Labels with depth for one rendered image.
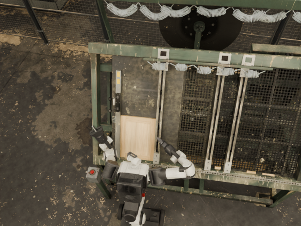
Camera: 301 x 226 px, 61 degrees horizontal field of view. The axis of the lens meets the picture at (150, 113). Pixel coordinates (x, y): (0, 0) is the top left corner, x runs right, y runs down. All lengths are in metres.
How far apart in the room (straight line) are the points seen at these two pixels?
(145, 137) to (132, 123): 0.20
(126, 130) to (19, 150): 2.17
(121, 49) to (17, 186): 2.59
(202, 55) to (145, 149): 1.13
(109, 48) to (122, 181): 1.19
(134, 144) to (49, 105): 2.29
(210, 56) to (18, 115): 3.45
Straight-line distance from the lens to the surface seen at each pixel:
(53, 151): 4.16
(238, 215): 3.66
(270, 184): 2.95
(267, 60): 2.42
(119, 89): 2.54
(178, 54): 2.33
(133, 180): 2.19
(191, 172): 2.18
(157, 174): 2.24
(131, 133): 2.69
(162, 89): 2.42
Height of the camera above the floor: 3.46
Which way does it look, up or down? 56 degrees down
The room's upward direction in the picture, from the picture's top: 5 degrees counter-clockwise
